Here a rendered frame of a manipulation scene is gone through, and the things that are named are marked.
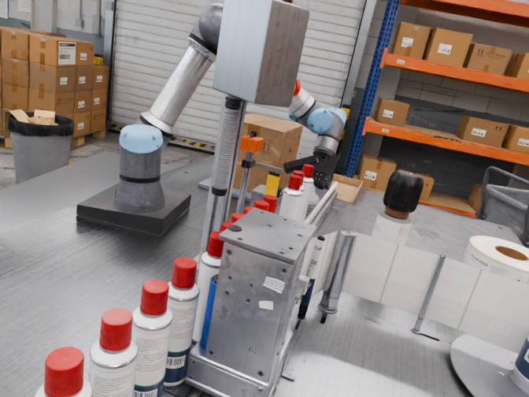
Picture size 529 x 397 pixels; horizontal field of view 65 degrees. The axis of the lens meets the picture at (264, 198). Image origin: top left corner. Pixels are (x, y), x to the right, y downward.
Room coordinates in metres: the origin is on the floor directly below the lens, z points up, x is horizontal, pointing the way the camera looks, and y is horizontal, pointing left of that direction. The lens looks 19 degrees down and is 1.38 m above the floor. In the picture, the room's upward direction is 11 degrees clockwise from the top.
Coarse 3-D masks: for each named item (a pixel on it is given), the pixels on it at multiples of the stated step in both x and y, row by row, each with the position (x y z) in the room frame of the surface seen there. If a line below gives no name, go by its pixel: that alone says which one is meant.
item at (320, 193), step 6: (318, 192) 1.68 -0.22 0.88; (324, 192) 1.69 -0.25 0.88; (324, 204) 1.54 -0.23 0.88; (312, 210) 1.43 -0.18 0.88; (306, 216) 1.37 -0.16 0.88; (312, 222) 1.32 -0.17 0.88; (192, 342) 0.61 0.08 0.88; (186, 384) 0.51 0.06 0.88; (168, 390) 0.50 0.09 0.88; (174, 390) 0.50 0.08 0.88; (180, 390) 0.50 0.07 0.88; (186, 390) 0.50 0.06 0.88; (162, 396) 0.48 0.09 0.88; (168, 396) 0.48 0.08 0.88; (174, 396) 0.49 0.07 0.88; (180, 396) 0.49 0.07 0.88; (186, 396) 0.49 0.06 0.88
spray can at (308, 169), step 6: (306, 168) 1.24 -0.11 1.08; (312, 168) 1.24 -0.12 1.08; (306, 174) 1.24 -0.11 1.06; (312, 174) 1.25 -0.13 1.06; (306, 180) 1.23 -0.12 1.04; (312, 180) 1.24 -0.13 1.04; (306, 186) 1.23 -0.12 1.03; (312, 186) 1.25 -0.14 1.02; (306, 192) 1.23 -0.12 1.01; (306, 198) 1.24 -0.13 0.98; (306, 204) 1.24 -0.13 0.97; (300, 210) 1.23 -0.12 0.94; (306, 210) 1.25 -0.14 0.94; (300, 216) 1.23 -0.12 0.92
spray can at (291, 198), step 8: (296, 176) 1.10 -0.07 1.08; (288, 184) 1.10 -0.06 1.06; (296, 184) 1.08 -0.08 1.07; (288, 192) 1.08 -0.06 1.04; (296, 192) 1.08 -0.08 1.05; (288, 200) 1.08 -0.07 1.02; (296, 200) 1.08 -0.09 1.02; (280, 208) 1.09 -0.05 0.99; (288, 208) 1.07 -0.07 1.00; (296, 208) 1.08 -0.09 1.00; (288, 216) 1.07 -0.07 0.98; (296, 216) 1.09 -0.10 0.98
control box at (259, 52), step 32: (224, 0) 0.94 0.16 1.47; (256, 0) 0.85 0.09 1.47; (224, 32) 0.93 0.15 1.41; (256, 32) 0.84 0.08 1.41; (288, 32) 0.85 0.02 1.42; (224, 64) 0.91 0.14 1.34; (256, 64) 0.83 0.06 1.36; (288, 64) 0.86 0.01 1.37; (256, 96) 0.82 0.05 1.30; (288, 96) 0.87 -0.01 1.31
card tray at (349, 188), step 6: (336, 174) 2.10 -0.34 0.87; (336, 180) 2.09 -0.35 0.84; (342, 180) 2.09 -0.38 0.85; (348, 180) 2.08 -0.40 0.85; (354, 180) 2.07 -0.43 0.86; (360, 180) 2.06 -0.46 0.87; (342, 186) 2.02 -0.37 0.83; (348, 186) 2.04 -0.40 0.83; (354, 186) 2.07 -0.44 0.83; (360, 186) 1.95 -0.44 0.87; (342, 192) 1.91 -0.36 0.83; (348, 192) 1.93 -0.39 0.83; (354, 192) 1.95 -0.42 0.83; (336, 198) 1.79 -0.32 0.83; (342, 198) 1.81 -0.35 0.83; (348, 198) 1.83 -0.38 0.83; (354, 198) 1.78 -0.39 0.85
